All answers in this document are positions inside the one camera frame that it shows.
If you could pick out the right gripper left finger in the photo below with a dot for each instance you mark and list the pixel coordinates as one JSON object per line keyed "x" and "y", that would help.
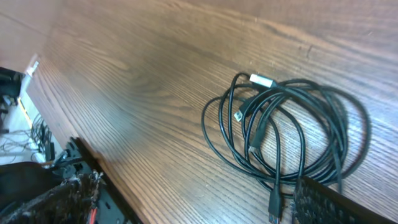
{"x": 73, "y": 201}

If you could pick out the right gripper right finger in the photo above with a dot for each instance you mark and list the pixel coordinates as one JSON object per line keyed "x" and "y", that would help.
{"x": 316, "y": 204}

